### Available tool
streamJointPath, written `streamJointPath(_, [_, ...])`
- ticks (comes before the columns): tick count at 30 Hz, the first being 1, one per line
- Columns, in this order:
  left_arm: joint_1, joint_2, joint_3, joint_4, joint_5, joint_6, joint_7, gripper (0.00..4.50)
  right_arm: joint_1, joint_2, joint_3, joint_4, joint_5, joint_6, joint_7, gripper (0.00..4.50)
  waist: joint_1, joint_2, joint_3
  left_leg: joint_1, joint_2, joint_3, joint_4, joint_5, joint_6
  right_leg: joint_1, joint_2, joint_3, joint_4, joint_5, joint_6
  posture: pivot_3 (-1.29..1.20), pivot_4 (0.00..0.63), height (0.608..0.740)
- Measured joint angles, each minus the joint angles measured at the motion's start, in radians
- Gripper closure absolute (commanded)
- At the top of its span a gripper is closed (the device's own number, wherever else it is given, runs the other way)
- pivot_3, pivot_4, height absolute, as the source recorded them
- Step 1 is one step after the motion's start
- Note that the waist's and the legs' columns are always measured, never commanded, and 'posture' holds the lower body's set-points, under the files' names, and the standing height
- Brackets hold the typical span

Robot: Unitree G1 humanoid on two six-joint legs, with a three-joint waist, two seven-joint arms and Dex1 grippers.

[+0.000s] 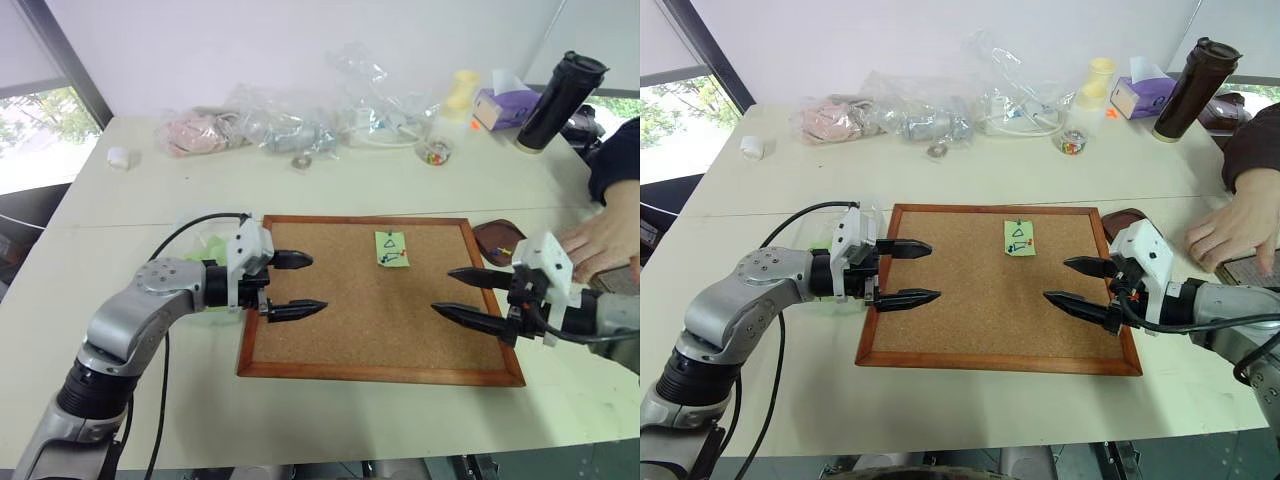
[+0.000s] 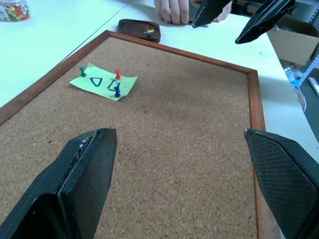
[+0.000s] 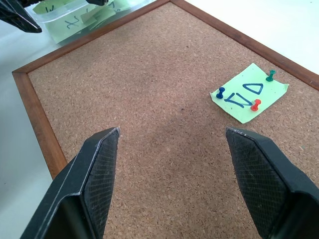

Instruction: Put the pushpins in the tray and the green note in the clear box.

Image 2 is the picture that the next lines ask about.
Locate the dark brown wooden tray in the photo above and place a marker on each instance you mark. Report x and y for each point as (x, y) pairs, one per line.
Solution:
(132, 28)

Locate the green push pin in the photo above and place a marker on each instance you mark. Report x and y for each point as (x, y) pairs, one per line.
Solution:
(82, 71)

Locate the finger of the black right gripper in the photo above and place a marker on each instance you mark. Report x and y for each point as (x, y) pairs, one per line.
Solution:
(266, 20)
(210, 11)

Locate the cork board with wooden frame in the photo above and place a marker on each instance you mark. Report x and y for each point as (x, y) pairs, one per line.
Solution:
(179, 129)

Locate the blue clear plastic bag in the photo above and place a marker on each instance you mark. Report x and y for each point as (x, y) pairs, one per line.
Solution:
(292, 77)

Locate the jar of colourful pins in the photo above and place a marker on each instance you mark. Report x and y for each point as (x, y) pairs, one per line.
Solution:
(15, 11)

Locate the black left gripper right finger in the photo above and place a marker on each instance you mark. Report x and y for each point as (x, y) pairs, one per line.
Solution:
(286, 179)

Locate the black furniture frame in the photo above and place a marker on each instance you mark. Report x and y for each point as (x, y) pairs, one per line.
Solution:
(245, 7)

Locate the brown cardboard box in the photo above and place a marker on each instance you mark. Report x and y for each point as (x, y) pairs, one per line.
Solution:
(294, 46)

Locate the green paper note with triangles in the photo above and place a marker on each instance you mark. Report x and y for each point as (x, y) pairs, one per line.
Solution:
(102, 74)

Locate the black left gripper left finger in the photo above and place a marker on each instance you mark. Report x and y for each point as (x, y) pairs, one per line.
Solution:
(82, 179)

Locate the person's bare hand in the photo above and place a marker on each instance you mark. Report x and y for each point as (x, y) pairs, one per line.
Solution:
(224, 13)
(172, 10)

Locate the perforated grey metal bar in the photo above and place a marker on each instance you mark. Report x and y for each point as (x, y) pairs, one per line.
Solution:
(309, 68)

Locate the blue push pin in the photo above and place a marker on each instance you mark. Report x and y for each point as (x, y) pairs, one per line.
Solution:
(117, 92)
(149, 35)

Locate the red push pin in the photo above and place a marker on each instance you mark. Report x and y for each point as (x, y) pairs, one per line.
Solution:
(117, 74)

